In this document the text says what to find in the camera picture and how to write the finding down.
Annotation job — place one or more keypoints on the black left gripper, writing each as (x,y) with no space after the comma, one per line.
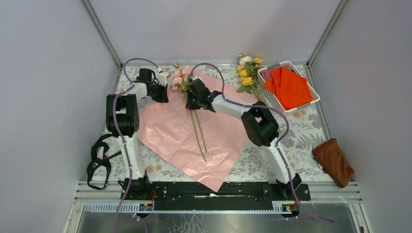
(162,98)

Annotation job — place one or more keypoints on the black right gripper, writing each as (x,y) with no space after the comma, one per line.
(190,106)

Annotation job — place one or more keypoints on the pink fake flower stem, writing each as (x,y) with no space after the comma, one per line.
(180,83)

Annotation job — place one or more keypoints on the pink and purple wrapping paper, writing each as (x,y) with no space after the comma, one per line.
(170,147)

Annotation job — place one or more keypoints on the yellow fake flower bunch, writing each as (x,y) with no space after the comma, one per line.
(249,79)

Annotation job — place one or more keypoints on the white fake flower stem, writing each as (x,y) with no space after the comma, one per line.
(243,60)

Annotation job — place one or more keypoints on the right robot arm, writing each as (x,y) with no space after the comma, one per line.
(259,123)

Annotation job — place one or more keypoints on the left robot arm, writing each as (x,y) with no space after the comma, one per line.
(122,115)

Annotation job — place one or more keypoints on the orange folded paper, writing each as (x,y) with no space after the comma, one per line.
(291,91)

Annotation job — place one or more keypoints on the floral patterned tablecloth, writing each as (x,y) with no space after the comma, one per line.
(306,132)

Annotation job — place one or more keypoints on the brown cloth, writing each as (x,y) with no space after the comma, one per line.
(333,161)

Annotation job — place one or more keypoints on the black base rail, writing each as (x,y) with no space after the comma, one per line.
(193,196)

